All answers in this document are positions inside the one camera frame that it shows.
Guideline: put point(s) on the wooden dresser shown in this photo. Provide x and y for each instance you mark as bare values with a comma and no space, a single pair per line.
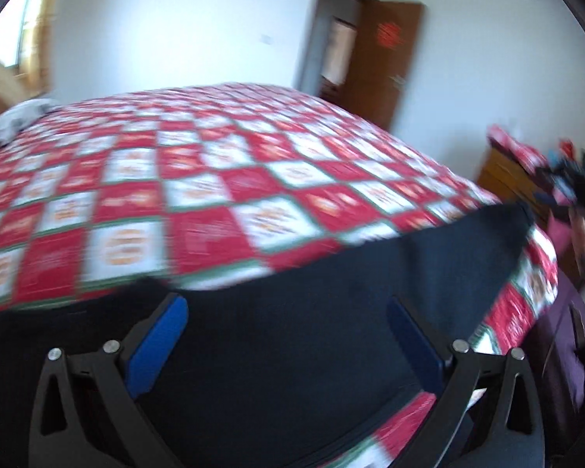
506,179

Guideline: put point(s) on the red plaid cloth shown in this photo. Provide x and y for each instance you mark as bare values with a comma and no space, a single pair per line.
528,157

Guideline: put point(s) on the yellow curtain right panel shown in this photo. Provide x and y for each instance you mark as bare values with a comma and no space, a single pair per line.
35,49

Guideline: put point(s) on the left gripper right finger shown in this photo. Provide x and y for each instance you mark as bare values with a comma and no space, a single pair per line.
426,350

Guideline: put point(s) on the red patchwork bedspread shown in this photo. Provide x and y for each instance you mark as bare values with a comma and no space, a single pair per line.
208,186

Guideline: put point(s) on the black pants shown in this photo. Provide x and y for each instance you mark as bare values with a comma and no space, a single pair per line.
288,370

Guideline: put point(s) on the brown wooden door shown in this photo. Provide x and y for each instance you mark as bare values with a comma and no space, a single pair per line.
376,77

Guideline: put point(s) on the red door decoration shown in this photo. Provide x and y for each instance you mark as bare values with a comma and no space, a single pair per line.
389,35

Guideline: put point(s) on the window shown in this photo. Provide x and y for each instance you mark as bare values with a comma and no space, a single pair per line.
11,23

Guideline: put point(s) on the white patterned pillow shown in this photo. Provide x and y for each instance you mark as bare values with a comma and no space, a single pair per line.
22,116

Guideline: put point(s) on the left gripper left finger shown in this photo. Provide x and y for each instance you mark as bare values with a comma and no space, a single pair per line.
147,347

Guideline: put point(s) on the person's right hand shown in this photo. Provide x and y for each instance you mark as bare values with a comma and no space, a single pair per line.
582,233

